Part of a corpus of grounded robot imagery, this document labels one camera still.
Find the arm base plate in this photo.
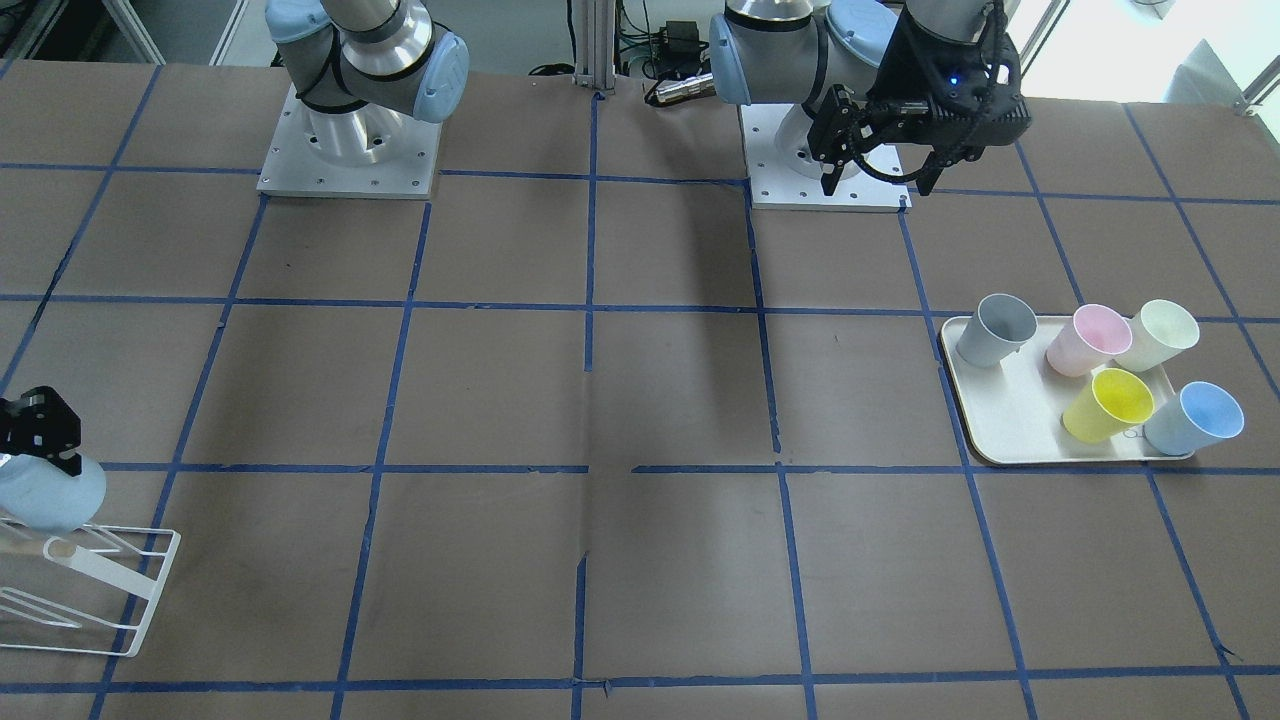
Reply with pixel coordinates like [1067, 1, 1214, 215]
[739, 104, 911, 213]
[257, 86, 443, 200]

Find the cream white cup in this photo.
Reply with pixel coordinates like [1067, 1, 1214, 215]
[1115, 299, 1201, 373]

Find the light blue cup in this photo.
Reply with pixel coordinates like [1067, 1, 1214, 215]
[1, 454, 108, 536]

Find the blue cup on tray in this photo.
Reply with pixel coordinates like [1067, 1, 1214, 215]
[1144, 380, 1245, 456]

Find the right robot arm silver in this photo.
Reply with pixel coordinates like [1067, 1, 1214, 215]
[3, 1, 467, 474]

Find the white rectangular tray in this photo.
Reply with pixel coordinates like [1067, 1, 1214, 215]
[940, 315, 1166, 466]

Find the grey cup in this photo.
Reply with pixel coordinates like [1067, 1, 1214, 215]
[956, 293, 1038, 368]

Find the pink cup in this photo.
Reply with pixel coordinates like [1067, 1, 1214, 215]
[1044, 304, 1133, 377]

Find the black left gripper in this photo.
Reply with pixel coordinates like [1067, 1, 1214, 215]
[808, 10, 1032, 197]

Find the black power adapter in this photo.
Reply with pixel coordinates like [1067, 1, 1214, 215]
[658, 20, 704, 59]

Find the white wire cup rack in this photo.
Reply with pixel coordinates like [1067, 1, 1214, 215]
[1, 518, 182, 657]

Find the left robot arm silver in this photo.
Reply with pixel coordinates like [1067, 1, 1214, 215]
[709, 1, 1033, 211]

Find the yellow cup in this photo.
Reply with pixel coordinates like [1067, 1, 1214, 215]
[1061, 368, 1155, 445]

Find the silver cylinder connector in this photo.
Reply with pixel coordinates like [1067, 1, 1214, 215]
[644, 72, 716, 108]

